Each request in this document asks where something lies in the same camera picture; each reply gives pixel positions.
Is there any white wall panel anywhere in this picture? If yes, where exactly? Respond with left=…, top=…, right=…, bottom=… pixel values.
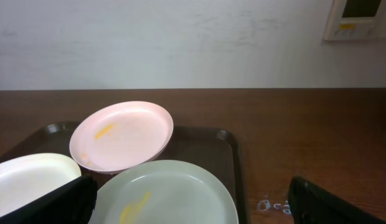
left=323, top=0, right=386, bottom=41

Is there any pink plate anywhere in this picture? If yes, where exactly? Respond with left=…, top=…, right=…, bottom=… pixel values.
left=69, top=101, right=174, bottom=174

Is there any cream white plate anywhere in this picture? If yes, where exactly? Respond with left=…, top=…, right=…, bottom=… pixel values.
left=0, top=152, right=82, bottom=220

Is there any light grey plate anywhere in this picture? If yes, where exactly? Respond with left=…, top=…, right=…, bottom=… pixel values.
left=90, top=160, right=239, bottom=224

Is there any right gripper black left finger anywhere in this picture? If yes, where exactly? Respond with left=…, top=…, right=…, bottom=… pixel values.
left=0, top=175, right=98, bottom=224

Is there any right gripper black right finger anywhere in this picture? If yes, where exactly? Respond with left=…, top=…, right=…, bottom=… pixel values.
left=288, top=176, right=386, bottom=224

